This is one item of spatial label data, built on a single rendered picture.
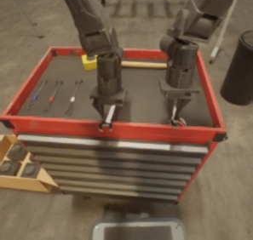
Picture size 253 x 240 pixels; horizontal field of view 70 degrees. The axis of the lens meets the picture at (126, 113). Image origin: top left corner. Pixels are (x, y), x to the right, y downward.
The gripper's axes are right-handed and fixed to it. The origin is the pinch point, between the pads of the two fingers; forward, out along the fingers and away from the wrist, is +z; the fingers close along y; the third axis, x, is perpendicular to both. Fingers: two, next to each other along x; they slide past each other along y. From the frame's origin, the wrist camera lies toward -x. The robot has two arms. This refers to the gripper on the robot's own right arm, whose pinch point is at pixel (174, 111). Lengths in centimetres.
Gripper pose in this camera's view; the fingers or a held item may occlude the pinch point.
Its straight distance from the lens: 56.5
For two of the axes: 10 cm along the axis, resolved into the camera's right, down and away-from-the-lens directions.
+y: -10.0, -0.1, 0.3
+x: -0.3, 6.0, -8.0
